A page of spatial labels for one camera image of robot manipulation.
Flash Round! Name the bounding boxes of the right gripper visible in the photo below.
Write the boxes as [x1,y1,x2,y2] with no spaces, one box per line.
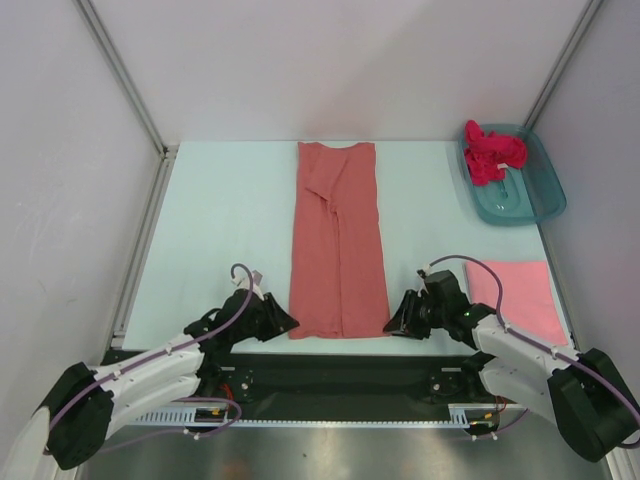
[382,289,448,340]

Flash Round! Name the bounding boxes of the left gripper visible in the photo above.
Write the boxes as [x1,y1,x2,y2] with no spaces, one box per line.
[232,293,298,343]

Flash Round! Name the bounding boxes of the salmon t shirt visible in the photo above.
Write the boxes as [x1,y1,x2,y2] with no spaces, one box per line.
[289,142,390,339]

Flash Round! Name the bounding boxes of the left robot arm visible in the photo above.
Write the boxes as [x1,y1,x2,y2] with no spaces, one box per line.
[42,289,299,470]

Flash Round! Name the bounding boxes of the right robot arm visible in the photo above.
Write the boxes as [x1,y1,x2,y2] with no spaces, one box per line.
[384,271,639,462]

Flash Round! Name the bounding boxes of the folded pink t shirt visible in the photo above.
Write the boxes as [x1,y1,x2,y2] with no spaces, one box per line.
[465,261,568,345]

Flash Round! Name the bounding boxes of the teal plastic bin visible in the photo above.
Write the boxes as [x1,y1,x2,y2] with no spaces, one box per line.
[458,124,567,227]

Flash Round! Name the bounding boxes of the crimson t shirt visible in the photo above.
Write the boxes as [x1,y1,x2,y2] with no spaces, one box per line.
[463,120,528,187]

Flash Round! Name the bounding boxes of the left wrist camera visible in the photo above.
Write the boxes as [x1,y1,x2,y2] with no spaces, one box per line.
[231,270,265,301]

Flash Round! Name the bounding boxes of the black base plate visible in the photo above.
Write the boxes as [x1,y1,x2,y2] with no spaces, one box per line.
[194,353,495,419]

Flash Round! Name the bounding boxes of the white cable duct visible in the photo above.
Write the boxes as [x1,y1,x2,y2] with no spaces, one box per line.
[129,404,526,431]

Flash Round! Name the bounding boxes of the left aluminium post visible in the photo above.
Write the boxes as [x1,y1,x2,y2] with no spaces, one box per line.
[74,0,169,156]

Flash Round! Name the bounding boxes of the aluminium post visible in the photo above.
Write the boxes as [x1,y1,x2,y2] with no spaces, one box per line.
[74,0,169,156]
[523,0,607,129]

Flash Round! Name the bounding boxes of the right aluminium post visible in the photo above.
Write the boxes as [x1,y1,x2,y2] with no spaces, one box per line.
[523,0,607,129]

